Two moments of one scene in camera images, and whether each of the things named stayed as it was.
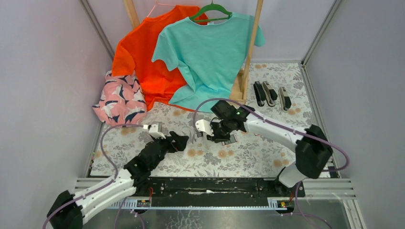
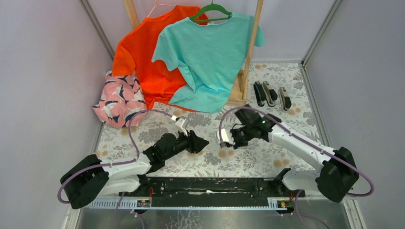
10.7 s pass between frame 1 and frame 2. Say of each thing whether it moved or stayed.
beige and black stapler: stayed
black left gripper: moved
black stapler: stayed
